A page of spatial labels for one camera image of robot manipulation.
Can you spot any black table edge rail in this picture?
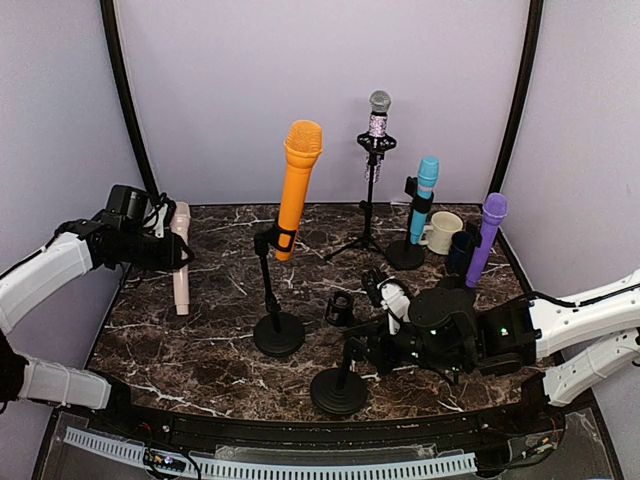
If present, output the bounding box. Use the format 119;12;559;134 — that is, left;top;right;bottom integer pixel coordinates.
89;382;566;464

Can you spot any glitter silver microphone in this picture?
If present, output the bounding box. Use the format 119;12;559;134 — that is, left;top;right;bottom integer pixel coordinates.
366;90;391;182

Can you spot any black enclosure frame post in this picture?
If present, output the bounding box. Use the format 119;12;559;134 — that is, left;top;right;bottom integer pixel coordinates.
487;0;545;194
99;0;160;205

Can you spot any black round-base stand, blue mic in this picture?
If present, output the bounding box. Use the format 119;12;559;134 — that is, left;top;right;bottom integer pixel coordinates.
385;177;425;271

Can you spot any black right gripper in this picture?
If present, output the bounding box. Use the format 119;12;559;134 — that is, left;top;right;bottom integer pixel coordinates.
346;311;471;375

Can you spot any cream ceramic mug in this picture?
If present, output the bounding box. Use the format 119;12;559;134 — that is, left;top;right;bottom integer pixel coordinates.
419;211;464;255

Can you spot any light blue microphone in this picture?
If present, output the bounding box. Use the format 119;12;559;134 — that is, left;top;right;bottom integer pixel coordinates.
409;156;439;244

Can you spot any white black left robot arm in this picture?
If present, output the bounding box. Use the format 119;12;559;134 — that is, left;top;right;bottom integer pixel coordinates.
1;185;194;436

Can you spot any black enclosure frame post left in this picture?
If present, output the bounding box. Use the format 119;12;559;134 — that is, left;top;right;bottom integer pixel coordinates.
99;0;160;205

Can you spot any orange microphone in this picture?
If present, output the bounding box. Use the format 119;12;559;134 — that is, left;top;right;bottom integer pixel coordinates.
278;120;323;239

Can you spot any pink microphone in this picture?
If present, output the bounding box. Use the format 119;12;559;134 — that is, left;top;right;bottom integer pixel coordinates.
170;201;192;317

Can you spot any black enclosure frame post right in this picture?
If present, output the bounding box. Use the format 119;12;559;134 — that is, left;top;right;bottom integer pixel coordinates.
487;0;545;194

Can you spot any white slotted cable duct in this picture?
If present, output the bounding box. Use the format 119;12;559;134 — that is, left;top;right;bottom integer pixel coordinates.
63;427;477;479

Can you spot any small circuit board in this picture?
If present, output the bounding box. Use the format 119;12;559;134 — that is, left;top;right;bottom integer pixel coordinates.
143;449;186;473

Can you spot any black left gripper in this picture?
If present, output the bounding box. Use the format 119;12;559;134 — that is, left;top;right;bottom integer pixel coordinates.
113;228;194;271

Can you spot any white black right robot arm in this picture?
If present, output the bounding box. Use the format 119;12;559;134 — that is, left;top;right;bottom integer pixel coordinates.
343;272;639;434

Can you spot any black tripod microphone stand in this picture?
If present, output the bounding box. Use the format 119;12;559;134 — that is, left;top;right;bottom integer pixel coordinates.
323;133;397;261

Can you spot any dark blue ceramic mug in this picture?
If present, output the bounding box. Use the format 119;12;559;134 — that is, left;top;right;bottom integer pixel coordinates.
446;231;474;275

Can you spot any purple microphone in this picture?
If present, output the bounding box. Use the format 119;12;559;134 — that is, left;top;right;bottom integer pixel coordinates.
465;192;508;289

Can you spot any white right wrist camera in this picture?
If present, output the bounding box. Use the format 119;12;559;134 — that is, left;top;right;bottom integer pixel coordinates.
361;267;411;335

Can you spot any black round-base stand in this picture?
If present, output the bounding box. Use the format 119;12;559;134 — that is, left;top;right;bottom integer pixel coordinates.
310;291;368;416
385;177;425;271
253;222;305;358
464;220;483;251

